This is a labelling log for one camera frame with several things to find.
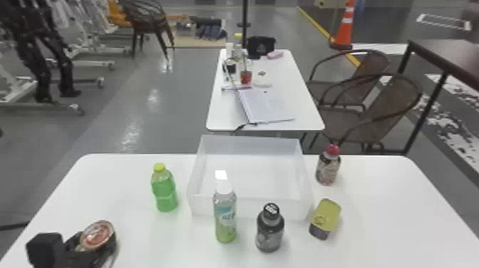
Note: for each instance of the clear box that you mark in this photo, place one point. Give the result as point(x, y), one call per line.
point(250, 205)

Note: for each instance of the orange cone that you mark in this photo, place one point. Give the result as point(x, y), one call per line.
point(345, 28)

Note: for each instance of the dark wicker chair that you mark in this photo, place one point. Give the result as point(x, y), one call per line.
point(146, 17)

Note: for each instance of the white side table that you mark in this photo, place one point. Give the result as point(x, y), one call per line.
point(288, 93)

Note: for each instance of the red can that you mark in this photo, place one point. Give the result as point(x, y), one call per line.
point(96, 234)

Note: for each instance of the red cup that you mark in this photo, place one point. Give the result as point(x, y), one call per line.
point(246, 77)

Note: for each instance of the pink pouch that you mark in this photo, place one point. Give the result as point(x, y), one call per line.
point(275, 54)

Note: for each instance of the pink bottle red cap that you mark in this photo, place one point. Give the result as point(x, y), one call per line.
point(328, 167)

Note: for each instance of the yellow can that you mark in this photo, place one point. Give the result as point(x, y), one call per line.
point(325, 217)

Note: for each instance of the black bag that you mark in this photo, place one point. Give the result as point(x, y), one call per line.
point(261, 46)

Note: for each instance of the light green bottle white cap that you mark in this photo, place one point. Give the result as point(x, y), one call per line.
point(225, 216)

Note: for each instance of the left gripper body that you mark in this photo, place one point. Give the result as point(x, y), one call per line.
point(73, 252)

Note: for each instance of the brown chair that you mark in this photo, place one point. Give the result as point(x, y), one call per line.
point(368, 65)
point(389, 101)

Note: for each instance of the dark side table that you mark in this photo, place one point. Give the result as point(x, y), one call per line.
point(454, 58)

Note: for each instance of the black bottle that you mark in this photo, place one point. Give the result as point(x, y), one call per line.
point(269, 231)

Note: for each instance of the white open notebook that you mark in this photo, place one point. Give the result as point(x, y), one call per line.
point(264, 106)

